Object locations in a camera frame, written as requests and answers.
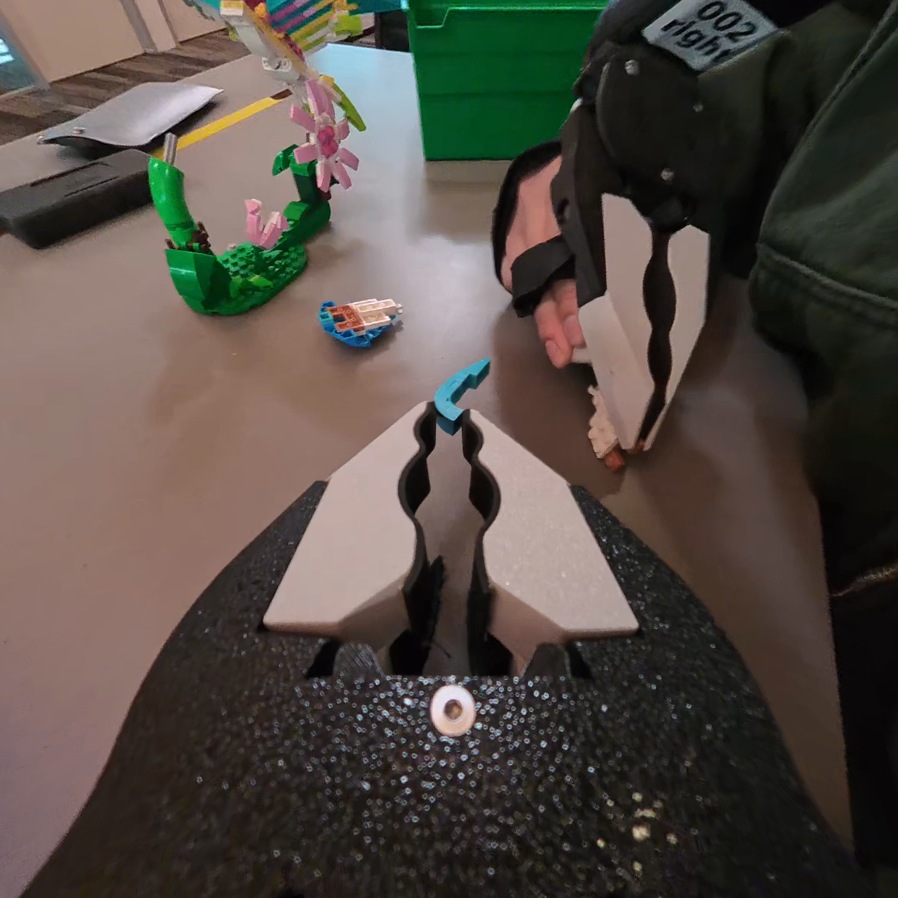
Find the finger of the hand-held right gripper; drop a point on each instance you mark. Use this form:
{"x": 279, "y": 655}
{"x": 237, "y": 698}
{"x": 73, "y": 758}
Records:
{"x": 691, "y": 302}
{"x": 621, "y": 329}

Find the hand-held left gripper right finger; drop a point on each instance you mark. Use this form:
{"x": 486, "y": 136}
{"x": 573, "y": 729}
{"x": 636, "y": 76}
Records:
{"x": 548, "y": 554}

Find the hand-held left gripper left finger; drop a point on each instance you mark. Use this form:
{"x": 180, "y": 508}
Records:
{"x": 351, "y": 547}

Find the teal curved lego piece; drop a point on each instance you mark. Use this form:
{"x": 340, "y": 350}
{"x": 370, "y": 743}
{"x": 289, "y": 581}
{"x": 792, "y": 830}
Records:
{"x": 449, "y": 405}

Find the person's right forearm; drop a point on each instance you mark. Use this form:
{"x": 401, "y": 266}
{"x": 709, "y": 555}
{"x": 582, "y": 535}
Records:
{"x": 806, "y": 140}

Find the blue and white lego assembly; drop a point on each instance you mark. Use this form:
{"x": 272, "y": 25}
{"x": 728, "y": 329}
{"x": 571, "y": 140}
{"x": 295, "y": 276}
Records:
{"x": 351, "y": 335}

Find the green lego plant model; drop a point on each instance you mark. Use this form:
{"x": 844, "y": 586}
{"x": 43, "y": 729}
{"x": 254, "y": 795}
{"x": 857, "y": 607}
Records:
{"x": 239, "y": 277}

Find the colourful lego bird model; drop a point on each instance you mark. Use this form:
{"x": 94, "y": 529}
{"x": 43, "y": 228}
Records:
{"x": 280, "y": 20}

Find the person's right hand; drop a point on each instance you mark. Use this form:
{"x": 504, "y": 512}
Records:
{"x": 534, "y": 217}

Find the green plastic bin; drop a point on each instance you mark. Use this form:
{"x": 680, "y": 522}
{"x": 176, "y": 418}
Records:
{"x": 491, "y": 85}

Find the person's green jacket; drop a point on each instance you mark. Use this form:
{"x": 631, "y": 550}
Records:
{"x": 835, "y": 392}

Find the person's dark trousers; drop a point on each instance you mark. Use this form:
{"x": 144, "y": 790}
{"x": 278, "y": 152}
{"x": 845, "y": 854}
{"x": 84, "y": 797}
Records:
{"x": 866, "y": 701}

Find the yellow tape strip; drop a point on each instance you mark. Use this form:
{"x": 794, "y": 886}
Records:
{"x": 225, "y": 123}

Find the black flat case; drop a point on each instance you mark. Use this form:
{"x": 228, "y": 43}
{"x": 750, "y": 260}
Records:
{"x": 63, "y": 203}

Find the grey flat pouch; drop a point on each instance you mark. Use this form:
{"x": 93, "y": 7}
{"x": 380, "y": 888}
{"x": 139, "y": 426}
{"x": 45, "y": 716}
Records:
{"x": 133, "y": 112}

